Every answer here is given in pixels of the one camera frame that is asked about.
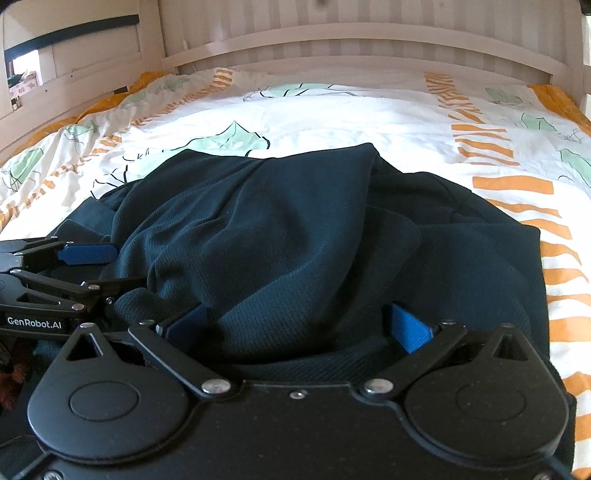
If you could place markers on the dark red cloth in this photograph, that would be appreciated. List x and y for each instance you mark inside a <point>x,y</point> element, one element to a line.
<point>11,378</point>

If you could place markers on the white wooden bed frame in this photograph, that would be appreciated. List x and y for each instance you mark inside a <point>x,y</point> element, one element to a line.
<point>369,41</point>

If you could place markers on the orange bed sheet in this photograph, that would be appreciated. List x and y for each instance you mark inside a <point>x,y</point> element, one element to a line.
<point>561,99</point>

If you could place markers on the dark navy zip hoodie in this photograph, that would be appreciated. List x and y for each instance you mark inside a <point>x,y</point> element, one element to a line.
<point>300,240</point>

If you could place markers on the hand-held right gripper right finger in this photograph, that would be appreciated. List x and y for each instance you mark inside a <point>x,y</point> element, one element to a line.
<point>408,327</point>

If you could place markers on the white leaf printed blanket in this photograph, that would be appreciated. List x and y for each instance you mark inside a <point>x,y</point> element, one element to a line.
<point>323,120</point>

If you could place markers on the small patterned box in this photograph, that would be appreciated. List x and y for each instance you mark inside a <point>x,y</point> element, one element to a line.
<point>23,83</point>

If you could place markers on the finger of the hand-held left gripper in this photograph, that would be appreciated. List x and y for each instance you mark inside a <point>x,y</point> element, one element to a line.
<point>69,288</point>
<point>87,254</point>

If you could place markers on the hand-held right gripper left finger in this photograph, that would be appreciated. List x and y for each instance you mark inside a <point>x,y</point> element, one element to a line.
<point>187,325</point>

